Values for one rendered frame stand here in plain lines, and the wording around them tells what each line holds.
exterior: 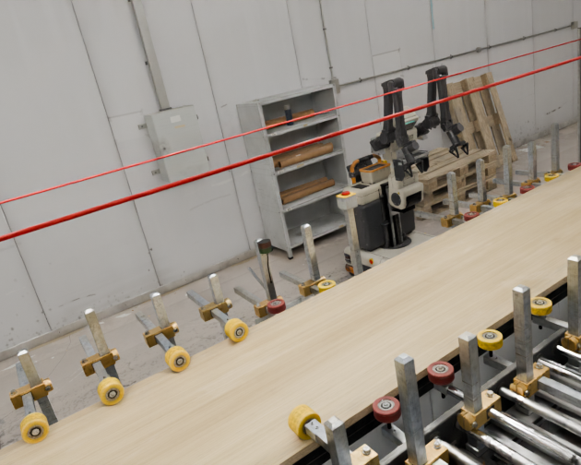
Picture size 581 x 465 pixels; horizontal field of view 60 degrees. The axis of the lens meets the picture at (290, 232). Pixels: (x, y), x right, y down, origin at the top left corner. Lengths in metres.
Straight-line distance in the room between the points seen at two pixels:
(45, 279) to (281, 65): 2.98
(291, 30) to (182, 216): 2.16
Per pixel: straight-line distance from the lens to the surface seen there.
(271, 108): 5.23
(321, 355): 1.82
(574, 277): 1.83
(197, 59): 4.93
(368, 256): 4.11
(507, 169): 3.36
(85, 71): 4.63
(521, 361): 1.72
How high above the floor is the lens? 1.90
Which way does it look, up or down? 19 degrees down
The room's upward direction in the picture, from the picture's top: 12 degrees counter-clockwise
